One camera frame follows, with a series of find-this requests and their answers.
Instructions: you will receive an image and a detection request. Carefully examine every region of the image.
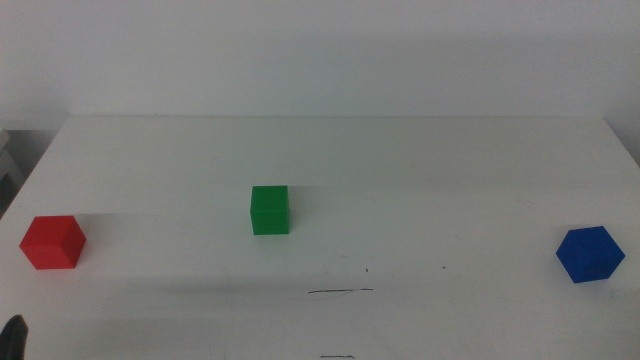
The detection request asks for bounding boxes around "blue cube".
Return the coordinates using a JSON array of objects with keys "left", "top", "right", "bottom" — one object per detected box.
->
[{"left": 555, "top": 225, "right": 626, "bottom": 285}]

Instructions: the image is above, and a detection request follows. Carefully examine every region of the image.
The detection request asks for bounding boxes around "green cube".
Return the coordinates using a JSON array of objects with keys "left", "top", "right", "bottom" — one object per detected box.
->
[{"left": 249, "top": 185, "right": 291, "bottom": 236}]

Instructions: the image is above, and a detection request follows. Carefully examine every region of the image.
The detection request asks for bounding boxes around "red cube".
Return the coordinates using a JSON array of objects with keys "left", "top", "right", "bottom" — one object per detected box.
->
[{"left": 19, "top": 215, "right": 87, "bottom": 271}]

